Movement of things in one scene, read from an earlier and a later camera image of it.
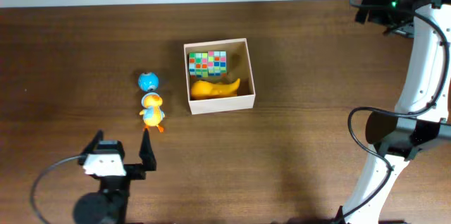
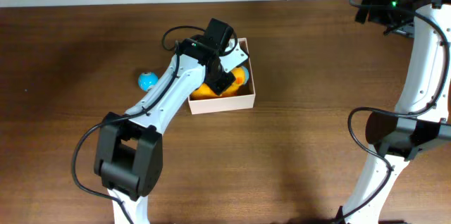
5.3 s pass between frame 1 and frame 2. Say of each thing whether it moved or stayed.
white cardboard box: stayed
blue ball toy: stayed
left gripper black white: moved
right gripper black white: stayed
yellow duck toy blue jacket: moved
